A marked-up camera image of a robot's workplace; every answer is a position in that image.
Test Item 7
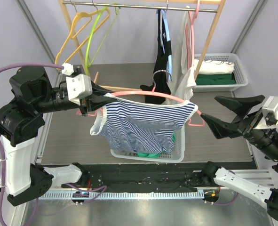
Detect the blue striped tank top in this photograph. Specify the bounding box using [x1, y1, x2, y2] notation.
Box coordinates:
[90, 93, 198, 154]

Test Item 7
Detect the folded white cloth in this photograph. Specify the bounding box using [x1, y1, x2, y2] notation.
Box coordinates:
[199, 60, 235, 74]

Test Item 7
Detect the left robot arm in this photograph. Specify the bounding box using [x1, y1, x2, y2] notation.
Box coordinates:
[0, 64, 114, 206]

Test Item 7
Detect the white basket with clothes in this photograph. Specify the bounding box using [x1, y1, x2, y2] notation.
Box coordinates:
[193, 53, 248, 92]

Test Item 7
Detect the black tank top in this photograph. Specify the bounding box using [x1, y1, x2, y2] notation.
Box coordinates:
[140, 10, 171, 95]

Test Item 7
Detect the white slotted cable duct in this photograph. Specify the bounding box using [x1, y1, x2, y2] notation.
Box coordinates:
[39, 189, 204, 200]

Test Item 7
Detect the white empty basket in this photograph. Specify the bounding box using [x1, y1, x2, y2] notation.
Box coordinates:
[110, 127, 185, 163]

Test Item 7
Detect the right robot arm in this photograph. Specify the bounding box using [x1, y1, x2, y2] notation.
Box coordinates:
[199, 95, 278, 221]

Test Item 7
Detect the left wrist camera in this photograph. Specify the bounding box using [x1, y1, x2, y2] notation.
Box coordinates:
[61, 63, 93, 106]

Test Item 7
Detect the light blue hanger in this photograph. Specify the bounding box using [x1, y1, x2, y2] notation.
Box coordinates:
[159, 9, 172, 81]

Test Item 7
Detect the white tank top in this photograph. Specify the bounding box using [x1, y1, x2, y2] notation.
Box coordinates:
[168, 11, 196, 100]

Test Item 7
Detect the lime green hanger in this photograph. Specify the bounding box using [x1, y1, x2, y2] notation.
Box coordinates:
[84, 2, 119, 76]

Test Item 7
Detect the folded green cloth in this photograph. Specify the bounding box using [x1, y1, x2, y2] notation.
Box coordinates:
[196, 74, 236, 86]

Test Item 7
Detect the light pink hanger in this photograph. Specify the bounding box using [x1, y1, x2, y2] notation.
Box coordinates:
[185, 0, 200, 69]

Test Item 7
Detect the wooden clothes rack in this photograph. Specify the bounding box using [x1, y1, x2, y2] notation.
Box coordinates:
[58, 0, 226, 92]

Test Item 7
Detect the green tank top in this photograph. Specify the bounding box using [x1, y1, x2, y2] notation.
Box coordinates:
[137, 133, 175, 158]

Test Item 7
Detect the yellow hanger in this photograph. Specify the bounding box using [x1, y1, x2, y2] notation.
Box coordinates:
[55, 8, 111, 65]

